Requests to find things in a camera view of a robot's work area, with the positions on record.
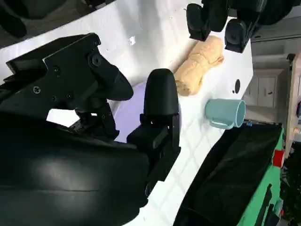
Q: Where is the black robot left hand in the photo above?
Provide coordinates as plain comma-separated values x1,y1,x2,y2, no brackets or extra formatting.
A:
186,0,293,54

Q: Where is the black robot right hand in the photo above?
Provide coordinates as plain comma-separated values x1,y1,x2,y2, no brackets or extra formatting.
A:
0,32,182,226

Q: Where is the beige towel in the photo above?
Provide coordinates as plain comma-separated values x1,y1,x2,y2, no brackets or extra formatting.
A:
173,35,225,97

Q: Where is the lilac plate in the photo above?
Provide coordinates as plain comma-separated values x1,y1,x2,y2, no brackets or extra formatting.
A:
112,81,182,143

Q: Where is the white cabinet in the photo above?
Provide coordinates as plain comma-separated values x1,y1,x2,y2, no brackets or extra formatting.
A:
243,42,292,124

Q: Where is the pale green mug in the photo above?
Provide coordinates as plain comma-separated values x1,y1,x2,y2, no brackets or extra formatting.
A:
204,98,246,130

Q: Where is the pale wooden board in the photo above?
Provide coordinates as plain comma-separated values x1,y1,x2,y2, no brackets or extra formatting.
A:
284,53,301,153

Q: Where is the black cloth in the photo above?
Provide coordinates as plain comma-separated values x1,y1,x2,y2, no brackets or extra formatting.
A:
172,121,284,226

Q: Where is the small red box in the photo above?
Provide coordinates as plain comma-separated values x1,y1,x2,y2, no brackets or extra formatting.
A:
273,150,285,168

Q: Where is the green cloth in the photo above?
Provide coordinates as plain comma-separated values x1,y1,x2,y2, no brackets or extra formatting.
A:
235,128,286,226

